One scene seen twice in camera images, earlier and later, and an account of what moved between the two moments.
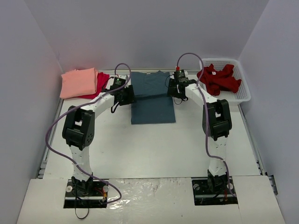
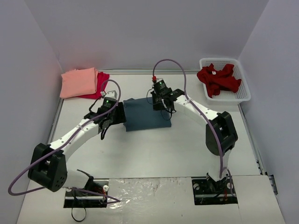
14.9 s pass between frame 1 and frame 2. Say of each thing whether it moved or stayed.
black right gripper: moved
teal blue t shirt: moved
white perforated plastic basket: stayed
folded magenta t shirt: stayed
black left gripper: moved
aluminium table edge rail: stayed
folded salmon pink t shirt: stayed
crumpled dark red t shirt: stayed
